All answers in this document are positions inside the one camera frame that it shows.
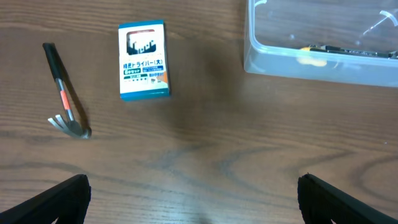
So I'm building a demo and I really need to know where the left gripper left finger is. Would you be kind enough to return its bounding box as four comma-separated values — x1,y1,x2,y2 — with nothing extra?
1,174,91,224

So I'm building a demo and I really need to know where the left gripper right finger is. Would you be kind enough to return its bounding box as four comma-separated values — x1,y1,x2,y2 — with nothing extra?
297,174,397,224

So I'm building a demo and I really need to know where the yellow black stubby screwdriver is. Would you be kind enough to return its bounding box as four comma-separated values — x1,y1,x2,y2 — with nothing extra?
296,45,327,67

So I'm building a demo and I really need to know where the blue white screwdriver box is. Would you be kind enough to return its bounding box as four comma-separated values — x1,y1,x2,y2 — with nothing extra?
118,20,170,101

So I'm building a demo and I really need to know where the silver wrench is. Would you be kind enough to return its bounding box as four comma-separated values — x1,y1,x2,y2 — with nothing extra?
308,45,397,59

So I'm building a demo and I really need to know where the clear plastic container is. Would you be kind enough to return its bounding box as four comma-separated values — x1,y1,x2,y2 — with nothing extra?
244,0,397,87

